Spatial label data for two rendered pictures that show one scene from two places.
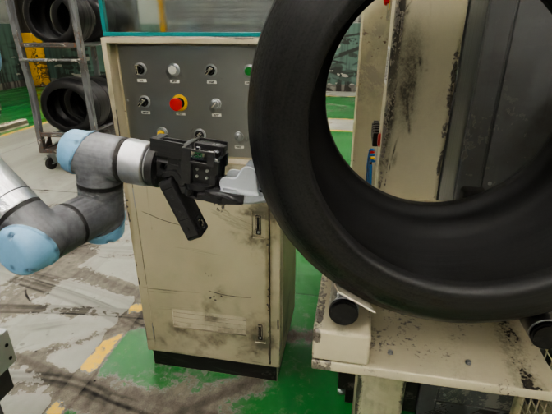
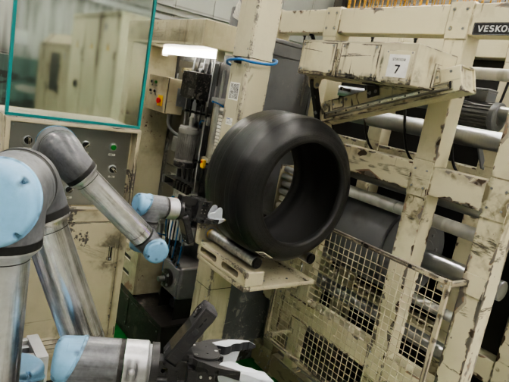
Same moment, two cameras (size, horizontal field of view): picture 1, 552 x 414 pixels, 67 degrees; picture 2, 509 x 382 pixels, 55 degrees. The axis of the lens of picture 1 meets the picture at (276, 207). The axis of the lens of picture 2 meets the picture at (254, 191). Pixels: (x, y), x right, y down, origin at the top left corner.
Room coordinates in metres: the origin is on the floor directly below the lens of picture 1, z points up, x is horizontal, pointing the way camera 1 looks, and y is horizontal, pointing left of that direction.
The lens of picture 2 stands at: (-0.61, 1.26, 1.52)
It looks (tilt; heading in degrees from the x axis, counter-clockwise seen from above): 11 degrees down; 311
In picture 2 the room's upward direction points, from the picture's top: 10 degrees clockwise
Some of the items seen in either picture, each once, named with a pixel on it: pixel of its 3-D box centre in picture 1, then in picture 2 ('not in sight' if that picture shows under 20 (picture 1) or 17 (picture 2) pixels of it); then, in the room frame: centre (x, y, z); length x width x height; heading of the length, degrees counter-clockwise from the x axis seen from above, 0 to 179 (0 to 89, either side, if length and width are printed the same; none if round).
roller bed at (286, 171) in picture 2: not in sight; (298, 198); (0.80, -0.69, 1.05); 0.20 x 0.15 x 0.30; 169
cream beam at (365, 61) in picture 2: not in sight; (370, 65); (0.48, -0.54, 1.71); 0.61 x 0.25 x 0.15; 169
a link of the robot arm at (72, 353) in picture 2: not in sight; (88, 361); (0.04, 0.86, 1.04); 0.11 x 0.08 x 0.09; 54
